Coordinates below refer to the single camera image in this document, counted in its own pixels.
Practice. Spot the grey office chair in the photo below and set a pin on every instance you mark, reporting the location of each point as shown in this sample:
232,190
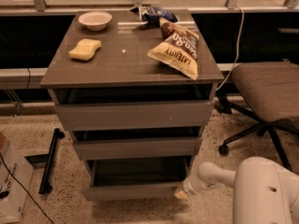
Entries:
271,90

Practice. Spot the white bowl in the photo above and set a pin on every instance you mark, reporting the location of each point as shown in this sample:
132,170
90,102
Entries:
95,20

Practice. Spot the white cardboard box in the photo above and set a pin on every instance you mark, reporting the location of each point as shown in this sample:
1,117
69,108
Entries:
15,174

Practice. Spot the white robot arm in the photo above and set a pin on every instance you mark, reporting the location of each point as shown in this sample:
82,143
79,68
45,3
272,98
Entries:
264,192

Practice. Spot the grey middle drawer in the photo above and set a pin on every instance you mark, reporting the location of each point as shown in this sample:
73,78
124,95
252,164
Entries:
137,143

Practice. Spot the black metal bar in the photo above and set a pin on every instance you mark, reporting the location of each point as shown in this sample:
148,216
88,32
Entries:
45,186

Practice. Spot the yellow brown chip bag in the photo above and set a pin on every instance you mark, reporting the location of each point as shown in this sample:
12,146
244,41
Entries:
179,49

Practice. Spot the grey drawer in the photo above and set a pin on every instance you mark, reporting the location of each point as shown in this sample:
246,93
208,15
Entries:
136,178
137,143
132,107

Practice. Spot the grey top drawer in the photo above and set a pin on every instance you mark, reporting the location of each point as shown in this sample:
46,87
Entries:
132,107

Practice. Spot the grey bottom drawer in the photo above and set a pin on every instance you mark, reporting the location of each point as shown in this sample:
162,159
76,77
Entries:
136,178

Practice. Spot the blue chip bag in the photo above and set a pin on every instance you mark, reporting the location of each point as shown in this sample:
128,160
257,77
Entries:
153,14

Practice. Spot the grey drawer cabinet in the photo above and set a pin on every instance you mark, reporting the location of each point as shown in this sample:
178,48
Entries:
123,60

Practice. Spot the yellow sponge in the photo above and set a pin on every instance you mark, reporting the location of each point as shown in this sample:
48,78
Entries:
85,49

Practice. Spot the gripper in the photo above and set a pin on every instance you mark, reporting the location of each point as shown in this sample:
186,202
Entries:
189,184

